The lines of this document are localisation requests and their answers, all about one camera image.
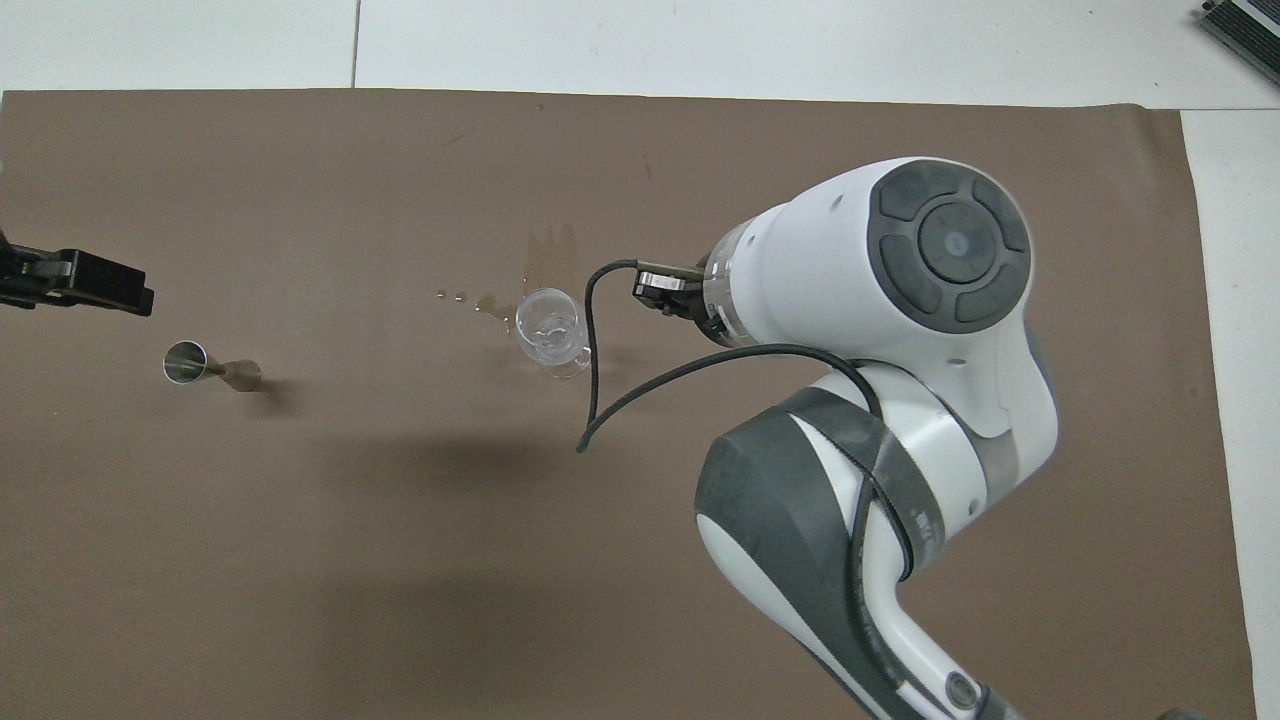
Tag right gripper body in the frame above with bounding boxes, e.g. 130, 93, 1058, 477
632, 270, 709, 323

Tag clear glass cup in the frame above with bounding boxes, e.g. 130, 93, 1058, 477
514, 287, 594, 380

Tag metal double jigger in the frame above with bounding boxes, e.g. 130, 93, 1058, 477
162, 340, 264, 394

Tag black stand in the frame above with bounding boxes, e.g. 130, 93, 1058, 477
1199, 0, 1280, 61

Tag black cable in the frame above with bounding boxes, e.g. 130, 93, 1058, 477
576, 258, 917, 653

